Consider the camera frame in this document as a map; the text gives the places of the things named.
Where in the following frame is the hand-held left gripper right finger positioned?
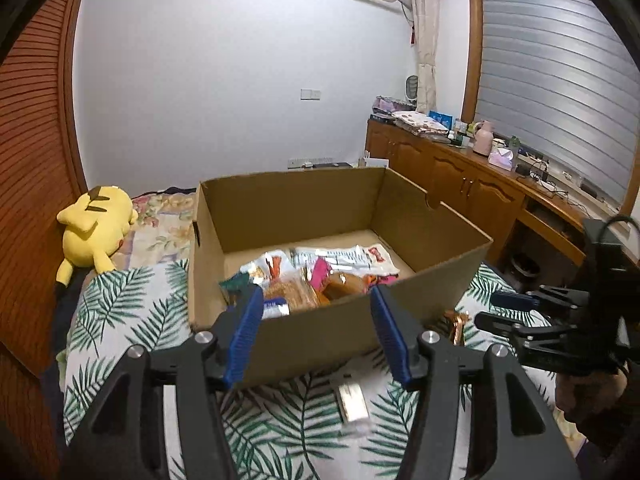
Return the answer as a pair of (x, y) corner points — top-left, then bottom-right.
(369, 285), (583, 480)

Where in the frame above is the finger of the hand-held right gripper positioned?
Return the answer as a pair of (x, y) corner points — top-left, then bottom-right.
(474, 311), (587, 362)
(490, 285), (593, 313)

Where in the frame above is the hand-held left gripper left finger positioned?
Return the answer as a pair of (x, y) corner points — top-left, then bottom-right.
(62, 284), (266, 480)

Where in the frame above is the teal foil snack packet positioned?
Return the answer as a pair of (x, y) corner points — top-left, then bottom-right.
(219, 273), (257, 306)

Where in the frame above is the clear grain bar packet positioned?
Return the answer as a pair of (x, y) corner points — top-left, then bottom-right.
(262, 272), (322, 312)

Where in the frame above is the pink brown cake packet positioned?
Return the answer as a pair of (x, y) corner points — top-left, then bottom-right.
(310, 255), (402, 304)

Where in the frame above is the white blue-lettered snack packet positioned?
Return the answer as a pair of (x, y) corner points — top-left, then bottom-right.
(240, 250), (294, 284)

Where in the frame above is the small white snack packet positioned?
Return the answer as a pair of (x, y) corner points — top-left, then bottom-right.
(292, 246), (372, 269)

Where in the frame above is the brown cardboard box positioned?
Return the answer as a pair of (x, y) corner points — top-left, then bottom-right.
(189, 166), (495, 390)

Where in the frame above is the person's right hand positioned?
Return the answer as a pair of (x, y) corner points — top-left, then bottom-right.
(555, 366), (630, 426)

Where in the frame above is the dark waste bin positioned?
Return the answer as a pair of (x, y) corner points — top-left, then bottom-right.
(510, 252), (541, 282)

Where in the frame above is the copper foil snack bar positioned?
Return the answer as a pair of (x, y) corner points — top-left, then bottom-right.
(444, 310), (472, 347)

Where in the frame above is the small clear wrapped snack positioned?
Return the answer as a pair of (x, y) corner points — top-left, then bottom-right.
(330, 372), (374, 434)

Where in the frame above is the green leaf print blanket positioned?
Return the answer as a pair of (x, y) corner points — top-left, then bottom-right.
(62, 259), (561, 480)

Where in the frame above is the long wooden cabinet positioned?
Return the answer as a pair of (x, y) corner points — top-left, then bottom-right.
(365, 118), (640, 282)

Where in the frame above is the pink tissue box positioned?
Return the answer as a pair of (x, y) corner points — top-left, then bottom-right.
(488, 150), (519, 171)

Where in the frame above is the pink kettle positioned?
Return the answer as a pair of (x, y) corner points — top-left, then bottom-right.
(472, 120), (497, 157)

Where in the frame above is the yellow plush toy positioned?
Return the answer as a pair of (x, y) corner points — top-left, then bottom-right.
(54, 185), (140, 286)

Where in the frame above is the folded patterned cloth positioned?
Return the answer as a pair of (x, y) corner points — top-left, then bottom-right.
(392, 110), (449, 137)

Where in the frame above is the grey window blind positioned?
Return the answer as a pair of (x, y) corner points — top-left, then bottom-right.
(474, 0), (640, 207)

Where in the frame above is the purple patterned cloth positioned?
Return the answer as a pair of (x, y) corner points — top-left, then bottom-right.
(372, 96), (417, 114)

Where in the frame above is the wooden louvered wardrobe door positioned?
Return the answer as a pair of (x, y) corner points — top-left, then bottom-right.
(0, 0), (97, 466)

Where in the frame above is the beige curtain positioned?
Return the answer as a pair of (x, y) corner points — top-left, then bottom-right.
(410, 0), (442, 114)

